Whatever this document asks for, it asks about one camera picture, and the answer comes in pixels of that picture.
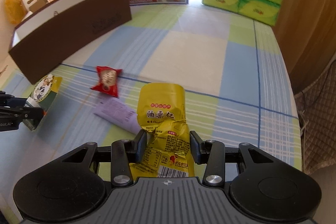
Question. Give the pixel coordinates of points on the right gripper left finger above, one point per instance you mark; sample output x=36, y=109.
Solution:
x=123, y=153

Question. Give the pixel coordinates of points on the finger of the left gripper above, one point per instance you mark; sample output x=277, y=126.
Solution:
x=26, y=112

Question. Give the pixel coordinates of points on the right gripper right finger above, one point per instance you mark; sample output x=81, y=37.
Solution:
x=212, y=154

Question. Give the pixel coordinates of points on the yellow chestnut snack bag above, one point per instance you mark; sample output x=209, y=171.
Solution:
x=161, y=113

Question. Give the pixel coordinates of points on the green snack box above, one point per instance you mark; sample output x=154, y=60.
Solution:
x=42, y=97

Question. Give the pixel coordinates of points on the purple tube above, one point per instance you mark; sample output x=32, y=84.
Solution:
x=118, y=113

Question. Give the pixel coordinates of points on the checkered tablecloth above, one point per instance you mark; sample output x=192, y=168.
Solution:
x=231, y=67

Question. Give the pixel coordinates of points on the large brown storage box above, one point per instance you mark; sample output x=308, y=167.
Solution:
x=59, y=29

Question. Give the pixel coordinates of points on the red snack packet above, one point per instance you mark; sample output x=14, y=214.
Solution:
x=107, y=80

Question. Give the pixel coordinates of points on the brown quilted chair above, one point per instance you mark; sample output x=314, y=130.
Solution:
x=316, y=112

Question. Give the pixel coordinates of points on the wooden cabinet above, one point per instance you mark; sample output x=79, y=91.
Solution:
x=305, y=32

